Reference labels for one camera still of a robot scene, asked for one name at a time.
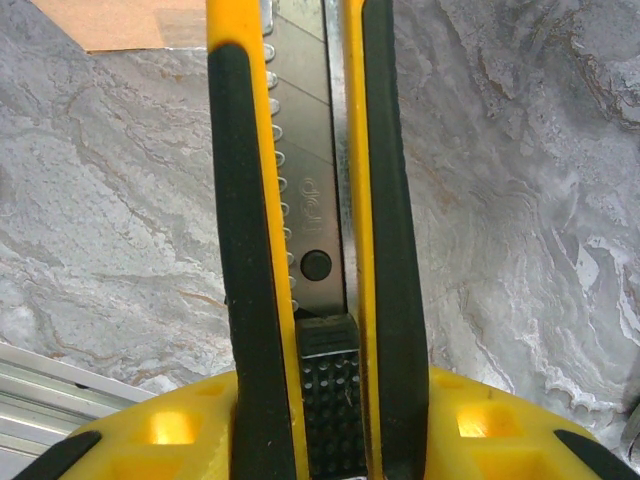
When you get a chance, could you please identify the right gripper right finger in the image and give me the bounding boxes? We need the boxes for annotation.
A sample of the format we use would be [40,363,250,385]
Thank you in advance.
[424,367,640,480]

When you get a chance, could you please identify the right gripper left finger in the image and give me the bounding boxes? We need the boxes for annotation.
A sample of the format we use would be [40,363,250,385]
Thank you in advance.
[9,370,241,480]

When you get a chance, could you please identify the yellow black utility knife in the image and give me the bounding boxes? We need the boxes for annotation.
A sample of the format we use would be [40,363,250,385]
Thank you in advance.
[204,0,431,480]

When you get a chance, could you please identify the brown cardboard box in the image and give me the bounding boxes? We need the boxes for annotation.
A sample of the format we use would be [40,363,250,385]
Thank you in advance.
[29,0,211,54]

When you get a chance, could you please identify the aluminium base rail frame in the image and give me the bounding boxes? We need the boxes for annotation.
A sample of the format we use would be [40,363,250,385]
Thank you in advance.
[0,342,159,469]

